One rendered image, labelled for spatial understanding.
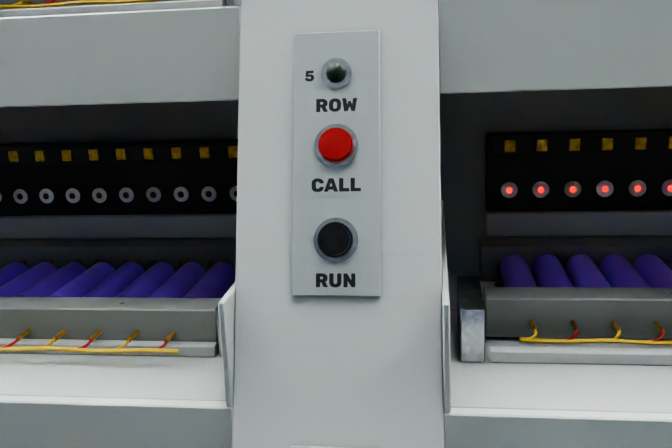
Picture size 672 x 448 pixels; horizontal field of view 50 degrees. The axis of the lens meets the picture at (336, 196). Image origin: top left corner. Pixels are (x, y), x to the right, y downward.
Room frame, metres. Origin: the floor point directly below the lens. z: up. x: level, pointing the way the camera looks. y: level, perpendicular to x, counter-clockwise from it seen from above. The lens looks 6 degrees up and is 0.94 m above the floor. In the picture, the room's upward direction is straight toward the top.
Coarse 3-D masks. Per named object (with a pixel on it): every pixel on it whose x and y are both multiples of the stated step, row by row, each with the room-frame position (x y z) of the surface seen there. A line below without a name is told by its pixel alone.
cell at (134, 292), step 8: (160, 264) 0.47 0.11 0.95; (168, 264) 0.48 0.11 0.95; (144, 272) 0.46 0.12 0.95; (152, 272) 0.46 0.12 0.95; (160, 272) 0.46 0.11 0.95; (168, 272) 0.47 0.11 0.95; (136, 280) 0.44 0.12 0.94; (144, 280) 0.44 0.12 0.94; (152, 280) 0.45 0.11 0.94; (160, 280) 0.46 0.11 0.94; (128, 288) 0.43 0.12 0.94; (136, 288) 0.43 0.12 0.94; (144, 288) 0.44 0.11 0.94; (152, 288) 0.44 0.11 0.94; (120, 296) 0.42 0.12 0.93; (128, 296) 0.42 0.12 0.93; (136, 296) 0.42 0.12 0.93; (144, 296) 0.43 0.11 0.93
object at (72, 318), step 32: (0, 320) 0.40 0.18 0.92; (32, 320) 0.40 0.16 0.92; (64, 320) 0.39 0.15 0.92; (96, 320) 0.39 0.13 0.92; (128, 320) 0.39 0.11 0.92; (160, 320) 0.39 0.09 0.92; (192, 320) 0.38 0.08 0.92; (96, 352) 0.38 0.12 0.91; (128, 352) 0.38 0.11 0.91; (160, 352) 0.37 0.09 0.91
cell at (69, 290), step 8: (96, 264) 0.48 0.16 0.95; (104, 264) 0.48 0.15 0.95; (88, 272) 0.46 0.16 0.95; (96, 272) 0.47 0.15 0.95; (104, 272) 0.47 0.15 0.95; (112, 272) 0.48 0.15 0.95; (72, 280) 0.45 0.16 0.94; (80, 280) 0.45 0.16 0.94; (88, 280) 0.45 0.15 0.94; (96, 280) 0.46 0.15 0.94; (64, 288) 0.43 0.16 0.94; (72, 288) 0.44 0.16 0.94; (80, 288) 0.44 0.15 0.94; (88, 288) 0.45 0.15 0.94; (56, 296) 0.42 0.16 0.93; (64, 296) 0.43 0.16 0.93; (72, 296) 0.43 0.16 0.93; (80, 296) 0.44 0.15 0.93
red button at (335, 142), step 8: (336, 128) 0.32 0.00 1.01; (320, 136) 0.32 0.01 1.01; (328, 136) 0.32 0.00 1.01; (336, 136) 0.32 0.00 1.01; (344, 136) 0.32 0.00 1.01; (320, 144) 0.32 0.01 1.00; (328, 144) 0.32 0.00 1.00; (336, 144) 0.32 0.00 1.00; (344, 144) 0.32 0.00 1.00; (352, 144) 0.32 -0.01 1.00; (320, 152) 0.32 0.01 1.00; (328, 152) 0.32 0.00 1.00; (336, 152) 0.32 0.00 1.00; (344, 152) 0.32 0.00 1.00; (328, 160) 0.32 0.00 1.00; (336, 160) 0.32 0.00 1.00
